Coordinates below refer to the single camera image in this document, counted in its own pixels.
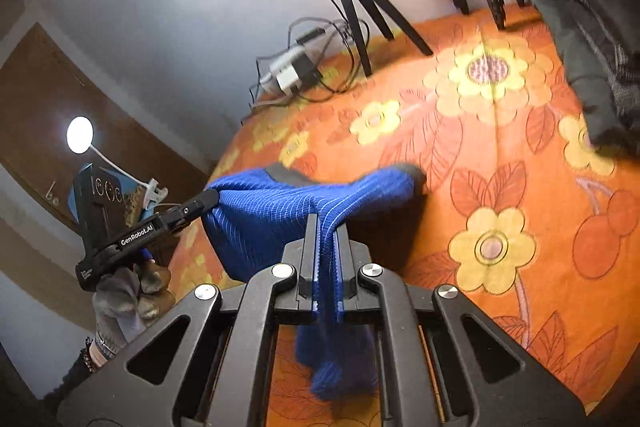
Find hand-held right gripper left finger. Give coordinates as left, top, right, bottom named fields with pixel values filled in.
left=56, top=212, right=321, bottom=427

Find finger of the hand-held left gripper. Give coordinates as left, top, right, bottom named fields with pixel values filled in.
left=166, top=189, right=221, bottom=234

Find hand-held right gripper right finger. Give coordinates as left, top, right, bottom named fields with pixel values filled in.
left=336, top=226, right=587, bottom=427

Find blue striped pants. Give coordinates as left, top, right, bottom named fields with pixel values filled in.
left=202, top=162, right=429, bottom=403

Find person's left forearm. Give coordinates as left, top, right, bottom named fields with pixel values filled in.
left=44, top=336, right=127, bottom=410

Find person's left hand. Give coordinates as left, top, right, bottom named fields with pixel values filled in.
left=92, top=257, right=172, bottom=354

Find white round clip lamp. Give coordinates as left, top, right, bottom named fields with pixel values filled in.
left=66, top=116, right=169, bottom=210

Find brown wooden door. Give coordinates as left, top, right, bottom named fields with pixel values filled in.
left=0, top=22, right=212, bottom=230

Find white power adapter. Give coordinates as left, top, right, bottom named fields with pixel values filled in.
left=260, top=44, right=325, bottom=96

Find orange floral bedsheet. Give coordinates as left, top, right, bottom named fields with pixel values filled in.
left=167, top=3, right=640, bottom=427

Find small black tripod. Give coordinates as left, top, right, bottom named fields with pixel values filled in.
left=320, top=0, right=434, bottom=78

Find dark grey folded garment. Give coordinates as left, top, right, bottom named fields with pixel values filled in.
left=527, top=0, right=640, bottom=154

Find beaded bracelet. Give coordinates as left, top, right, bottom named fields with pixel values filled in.
left=81, top=336, right=112, bottom=373

